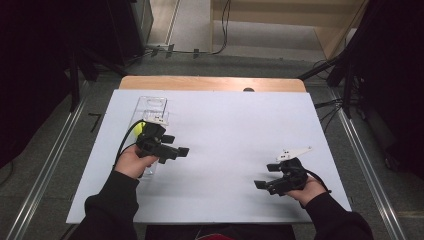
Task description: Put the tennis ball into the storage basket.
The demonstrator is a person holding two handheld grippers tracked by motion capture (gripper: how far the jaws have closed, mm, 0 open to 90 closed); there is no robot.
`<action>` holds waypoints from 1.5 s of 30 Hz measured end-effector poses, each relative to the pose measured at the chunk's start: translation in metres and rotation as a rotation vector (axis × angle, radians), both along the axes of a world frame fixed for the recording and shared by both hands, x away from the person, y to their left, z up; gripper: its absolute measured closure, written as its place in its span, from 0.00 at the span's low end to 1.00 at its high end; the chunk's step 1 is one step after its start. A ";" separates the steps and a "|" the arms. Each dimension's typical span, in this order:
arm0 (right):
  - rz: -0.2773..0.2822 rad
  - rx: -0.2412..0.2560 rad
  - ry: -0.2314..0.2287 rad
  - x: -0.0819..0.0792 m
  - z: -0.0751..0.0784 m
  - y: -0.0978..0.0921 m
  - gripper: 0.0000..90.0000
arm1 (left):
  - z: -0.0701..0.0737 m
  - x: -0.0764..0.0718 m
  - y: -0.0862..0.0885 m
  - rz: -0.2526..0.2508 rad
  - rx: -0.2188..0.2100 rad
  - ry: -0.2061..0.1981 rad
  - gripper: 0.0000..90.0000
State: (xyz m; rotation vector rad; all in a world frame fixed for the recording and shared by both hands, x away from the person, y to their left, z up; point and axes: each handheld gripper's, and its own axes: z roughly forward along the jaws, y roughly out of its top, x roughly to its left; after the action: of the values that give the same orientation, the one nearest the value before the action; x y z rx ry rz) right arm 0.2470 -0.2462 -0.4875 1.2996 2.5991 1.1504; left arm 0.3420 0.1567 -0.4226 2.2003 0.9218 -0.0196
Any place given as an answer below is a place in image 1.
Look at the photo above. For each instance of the white board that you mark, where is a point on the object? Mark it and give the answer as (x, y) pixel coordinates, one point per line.
(233, 160)

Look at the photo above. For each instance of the red cloth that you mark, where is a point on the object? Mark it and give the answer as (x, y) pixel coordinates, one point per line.
(216, 237)

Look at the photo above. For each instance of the metal floor rail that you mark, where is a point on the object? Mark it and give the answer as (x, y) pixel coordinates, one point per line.
(43, 173)
(366, 166)

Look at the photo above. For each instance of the black cabinet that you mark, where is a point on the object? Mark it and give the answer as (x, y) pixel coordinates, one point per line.
(133, 30)

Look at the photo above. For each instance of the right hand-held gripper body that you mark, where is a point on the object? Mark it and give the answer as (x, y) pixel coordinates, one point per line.
(290, 176)

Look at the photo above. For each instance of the light wooden shelf unit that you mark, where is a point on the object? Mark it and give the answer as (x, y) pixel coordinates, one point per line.
(333, 20)

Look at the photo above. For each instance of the dark curtain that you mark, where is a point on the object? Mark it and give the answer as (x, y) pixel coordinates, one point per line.
(30, 66)
(393, 83)

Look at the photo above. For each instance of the wooden table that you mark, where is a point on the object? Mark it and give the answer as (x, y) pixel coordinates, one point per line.
(200, 83)

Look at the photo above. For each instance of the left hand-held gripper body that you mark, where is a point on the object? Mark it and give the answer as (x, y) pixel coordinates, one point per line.
(151, 141)

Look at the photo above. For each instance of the black metal stand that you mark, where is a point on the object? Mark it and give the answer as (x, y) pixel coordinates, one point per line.
(346, 86)
(74, 83)

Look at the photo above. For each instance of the clear plastic tray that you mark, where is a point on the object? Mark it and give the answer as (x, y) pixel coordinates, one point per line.
(153, 106)

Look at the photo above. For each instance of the yellow tennis ball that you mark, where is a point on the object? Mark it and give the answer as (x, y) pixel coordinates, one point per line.
(139, 129)

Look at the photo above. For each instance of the person's left hand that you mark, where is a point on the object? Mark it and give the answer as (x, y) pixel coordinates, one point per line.
(133, 165)

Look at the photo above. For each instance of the person's right hand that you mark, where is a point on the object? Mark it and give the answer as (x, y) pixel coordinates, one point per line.
(308, 193)

